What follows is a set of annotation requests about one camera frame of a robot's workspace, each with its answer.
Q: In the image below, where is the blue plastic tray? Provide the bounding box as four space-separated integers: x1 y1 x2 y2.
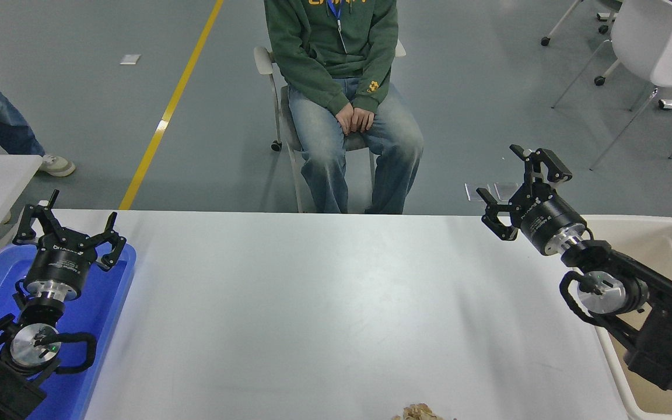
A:
0 242 137 420

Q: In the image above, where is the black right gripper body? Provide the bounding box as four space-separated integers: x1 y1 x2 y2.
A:
520 194 588 257

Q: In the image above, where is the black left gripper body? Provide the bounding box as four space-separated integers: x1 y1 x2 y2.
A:
25 237 99 291

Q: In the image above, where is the grey chair with castors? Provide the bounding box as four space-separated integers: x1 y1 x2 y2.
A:
254 41 408 214

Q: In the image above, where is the person's right hand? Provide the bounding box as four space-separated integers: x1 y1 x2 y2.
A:
335 103 356 137

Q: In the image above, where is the person's left hand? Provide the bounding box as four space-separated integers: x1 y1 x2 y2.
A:
354 107 376 133

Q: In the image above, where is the white shell chair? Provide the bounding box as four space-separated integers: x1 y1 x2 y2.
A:
551 0 672 171

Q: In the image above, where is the tan paper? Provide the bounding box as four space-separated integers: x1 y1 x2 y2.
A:
391 403 456 420

